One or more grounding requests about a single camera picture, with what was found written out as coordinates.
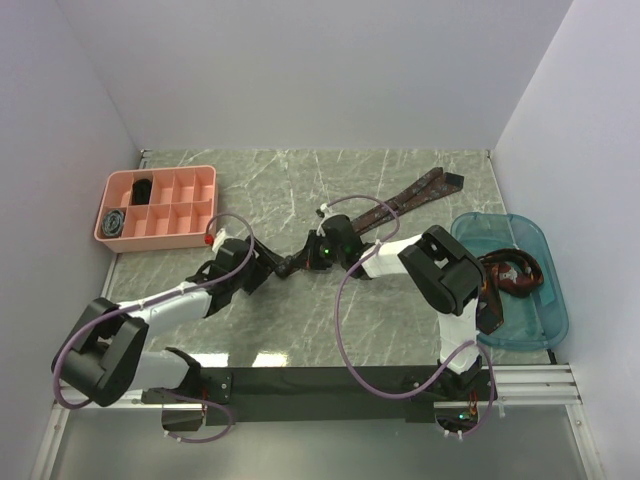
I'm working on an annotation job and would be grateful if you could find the black rolled tie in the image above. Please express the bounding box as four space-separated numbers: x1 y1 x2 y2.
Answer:
130 178 153 206

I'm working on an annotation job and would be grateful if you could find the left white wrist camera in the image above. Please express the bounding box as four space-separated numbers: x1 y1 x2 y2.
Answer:
204 228 227 251

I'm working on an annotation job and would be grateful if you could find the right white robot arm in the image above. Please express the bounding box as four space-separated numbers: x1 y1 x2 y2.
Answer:
287 214 485 399

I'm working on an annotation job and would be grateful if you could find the aluminium frame rail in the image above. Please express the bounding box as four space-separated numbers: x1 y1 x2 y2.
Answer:
494 365 582 406

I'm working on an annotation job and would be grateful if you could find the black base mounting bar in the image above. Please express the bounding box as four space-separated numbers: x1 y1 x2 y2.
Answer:
196 366 497 423

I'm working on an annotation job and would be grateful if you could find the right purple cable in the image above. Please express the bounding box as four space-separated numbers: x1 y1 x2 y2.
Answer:
317 195 497 441

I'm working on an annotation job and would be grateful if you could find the dark red patterned tie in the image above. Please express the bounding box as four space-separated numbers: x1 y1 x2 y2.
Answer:
476 248 544 335

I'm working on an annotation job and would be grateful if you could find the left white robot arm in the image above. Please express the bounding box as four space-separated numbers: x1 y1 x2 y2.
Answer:
51 236 287 407

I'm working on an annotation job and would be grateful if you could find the grey patterned rolled tie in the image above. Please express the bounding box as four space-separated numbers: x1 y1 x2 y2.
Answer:
101 209 126 238

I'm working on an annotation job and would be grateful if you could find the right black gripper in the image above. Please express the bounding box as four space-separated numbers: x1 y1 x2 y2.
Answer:
295 230 346 271

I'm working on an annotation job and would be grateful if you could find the pink compartment organizer tray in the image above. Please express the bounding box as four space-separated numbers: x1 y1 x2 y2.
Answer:
94 165 218 253

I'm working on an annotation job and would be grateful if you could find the brown blue floral tie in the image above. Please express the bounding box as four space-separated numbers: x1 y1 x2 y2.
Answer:
277 167 465 279

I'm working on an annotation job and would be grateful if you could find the teal transparent plastic bin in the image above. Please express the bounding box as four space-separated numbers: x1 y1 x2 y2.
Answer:
451 212 569 351

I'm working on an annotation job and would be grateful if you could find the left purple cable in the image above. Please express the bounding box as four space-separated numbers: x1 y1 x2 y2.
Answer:
52 213 256 444

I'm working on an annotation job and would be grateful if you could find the purple cable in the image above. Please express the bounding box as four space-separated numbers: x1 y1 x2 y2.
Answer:
317 195 497 441
52 213 256 444

